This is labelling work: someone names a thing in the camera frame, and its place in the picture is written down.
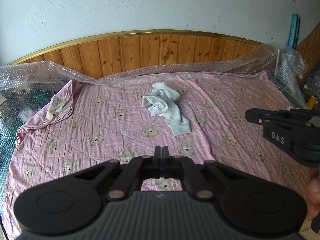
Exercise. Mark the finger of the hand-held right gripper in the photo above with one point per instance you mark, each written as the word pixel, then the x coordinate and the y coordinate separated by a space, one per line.
pixel 255 116

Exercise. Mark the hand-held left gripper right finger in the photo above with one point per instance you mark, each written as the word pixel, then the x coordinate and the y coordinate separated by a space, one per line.
pixel 165 160

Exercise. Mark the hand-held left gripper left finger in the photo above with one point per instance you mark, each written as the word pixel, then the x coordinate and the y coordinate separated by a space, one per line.
pixel 158 160

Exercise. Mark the striped light grey garment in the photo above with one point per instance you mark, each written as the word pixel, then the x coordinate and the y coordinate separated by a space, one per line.
pixel 160 105

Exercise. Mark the person's right hand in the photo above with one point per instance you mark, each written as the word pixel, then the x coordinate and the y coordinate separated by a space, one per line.
pixel 314 192

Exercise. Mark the pink bear print blanket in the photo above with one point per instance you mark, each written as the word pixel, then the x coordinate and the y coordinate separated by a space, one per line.
pixel 100 120

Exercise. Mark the cardboard box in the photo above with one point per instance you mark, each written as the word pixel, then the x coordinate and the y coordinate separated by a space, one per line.
pixel 310 231

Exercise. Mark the teal strip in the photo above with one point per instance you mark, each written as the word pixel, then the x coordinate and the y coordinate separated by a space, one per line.
pixel 294 30

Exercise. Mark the wooden headboard with gold trim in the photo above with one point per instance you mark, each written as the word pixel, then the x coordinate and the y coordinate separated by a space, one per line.
pixel 150 50

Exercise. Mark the green item under bubble wrap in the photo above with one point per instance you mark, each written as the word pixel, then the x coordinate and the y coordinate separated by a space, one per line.
pixel 42 96

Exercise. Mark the white crumpled item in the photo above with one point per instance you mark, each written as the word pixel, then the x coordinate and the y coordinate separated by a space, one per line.
pixel 26 113

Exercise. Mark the clear bubble wrap sheet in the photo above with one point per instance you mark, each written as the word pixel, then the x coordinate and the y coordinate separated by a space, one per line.
pixel 30 72

